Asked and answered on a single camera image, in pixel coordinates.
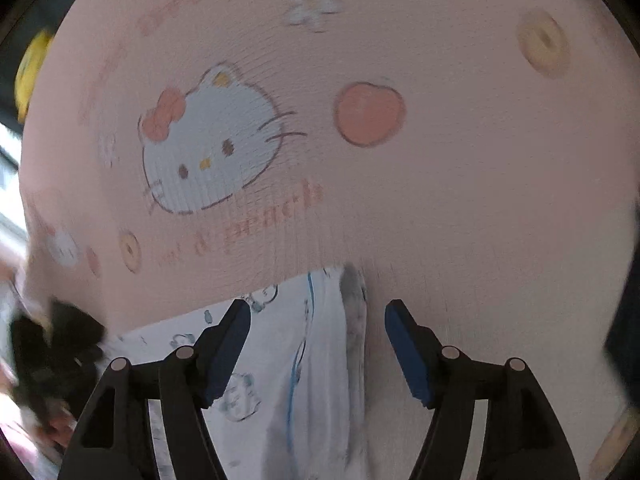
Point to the pink cream cartoon print blanket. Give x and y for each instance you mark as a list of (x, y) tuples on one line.
[(400, 210)]

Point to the black garment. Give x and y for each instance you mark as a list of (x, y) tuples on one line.
[(50, 350)]

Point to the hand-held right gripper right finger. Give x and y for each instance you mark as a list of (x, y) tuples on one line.
[(407, 355)]

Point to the yellow plush toy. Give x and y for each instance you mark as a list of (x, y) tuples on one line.
[(30, 75)]

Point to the white cartoon print shorts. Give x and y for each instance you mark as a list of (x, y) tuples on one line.
[(320, 385)]

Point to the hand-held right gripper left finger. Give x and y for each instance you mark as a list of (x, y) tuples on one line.
[(227, 355)]

